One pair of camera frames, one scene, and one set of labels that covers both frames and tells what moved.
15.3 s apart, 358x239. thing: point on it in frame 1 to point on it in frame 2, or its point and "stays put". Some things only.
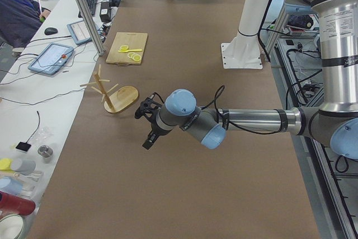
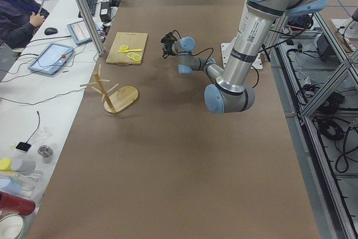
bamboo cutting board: [133, 41] stays put
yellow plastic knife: [133, 50] stays put
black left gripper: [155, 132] to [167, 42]
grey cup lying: [23, 167] stays put
